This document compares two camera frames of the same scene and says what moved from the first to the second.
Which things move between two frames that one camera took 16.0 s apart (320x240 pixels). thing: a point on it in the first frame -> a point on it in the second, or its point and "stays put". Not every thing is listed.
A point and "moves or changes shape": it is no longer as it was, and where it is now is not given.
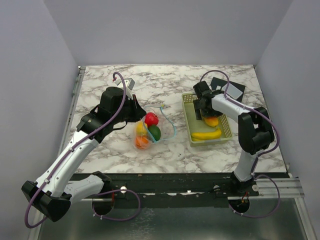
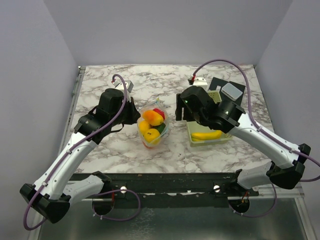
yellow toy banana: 196,136 stays put
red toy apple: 151,118 -> 161,112
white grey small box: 232,91 stays put
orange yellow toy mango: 211,121 moves or changes shape
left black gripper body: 130,111 stays put
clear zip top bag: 155,126 moves or changes shape
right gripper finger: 198,112 -> 180,104
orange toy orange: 141,142 -> 148,147
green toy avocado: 155,132 -> 160,127
